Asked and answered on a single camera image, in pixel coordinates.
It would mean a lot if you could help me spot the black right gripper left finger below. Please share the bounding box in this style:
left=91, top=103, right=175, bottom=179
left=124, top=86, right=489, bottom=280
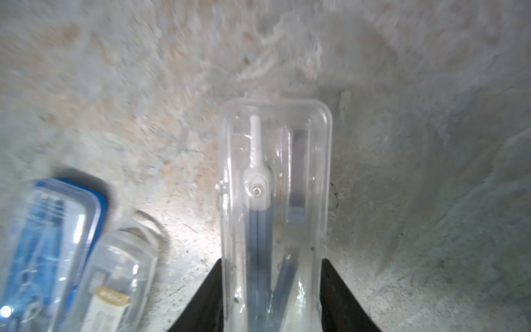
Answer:
left=167, top=259, right=224, bottom=332

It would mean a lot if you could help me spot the clear case beige label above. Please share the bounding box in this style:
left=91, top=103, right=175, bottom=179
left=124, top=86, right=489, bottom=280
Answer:
left=61, top=225, right=159, bottom=331

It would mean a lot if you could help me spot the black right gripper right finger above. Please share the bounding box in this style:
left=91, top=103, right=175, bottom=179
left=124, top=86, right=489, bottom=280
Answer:
left=320, top=259, right=381, bottom=332

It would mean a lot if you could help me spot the blue compass set case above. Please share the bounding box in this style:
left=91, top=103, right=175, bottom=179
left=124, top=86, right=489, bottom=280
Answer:
left=1, top=178, right=108, bottom=331

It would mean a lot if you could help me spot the clear case red label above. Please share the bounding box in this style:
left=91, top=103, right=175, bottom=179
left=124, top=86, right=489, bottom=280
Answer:
left=217, top=98, right=333, bottom=331

